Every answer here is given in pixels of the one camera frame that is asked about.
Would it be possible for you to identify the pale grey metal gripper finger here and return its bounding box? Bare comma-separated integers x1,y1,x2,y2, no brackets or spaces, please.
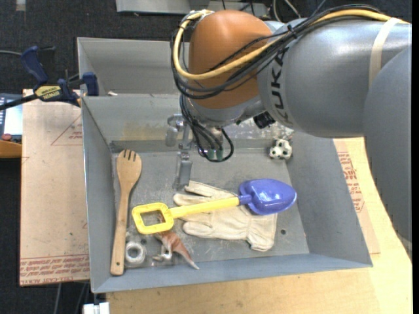
172,150,194,191
164,114,185,148

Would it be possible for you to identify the wooden fork spoon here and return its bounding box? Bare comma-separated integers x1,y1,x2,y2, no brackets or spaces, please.
109,148,143,277

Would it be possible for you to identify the cream work glove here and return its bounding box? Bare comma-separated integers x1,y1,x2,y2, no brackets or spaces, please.
172,180,278,253

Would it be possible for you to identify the white and black toy ball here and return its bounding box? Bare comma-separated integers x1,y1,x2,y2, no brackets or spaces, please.
268,138,293,160

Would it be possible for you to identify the orange-brown toy dinosaur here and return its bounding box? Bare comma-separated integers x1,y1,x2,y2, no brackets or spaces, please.
151,230,200,271

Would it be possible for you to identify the yellow and blue toy shovel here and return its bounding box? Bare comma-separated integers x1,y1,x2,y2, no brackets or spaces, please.
131,179,298,236

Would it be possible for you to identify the clear round glass piece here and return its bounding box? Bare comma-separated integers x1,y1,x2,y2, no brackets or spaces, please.
124,232,147,268

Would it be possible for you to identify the grey metal bin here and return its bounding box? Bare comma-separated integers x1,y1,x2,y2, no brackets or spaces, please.
77,37,374,294

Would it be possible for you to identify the brown cardboard board red print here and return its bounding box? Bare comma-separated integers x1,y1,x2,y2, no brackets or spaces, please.
19,88,382,287

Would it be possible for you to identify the black cylinder on white bracket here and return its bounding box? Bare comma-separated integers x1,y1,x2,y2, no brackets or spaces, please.
236,110,278,130

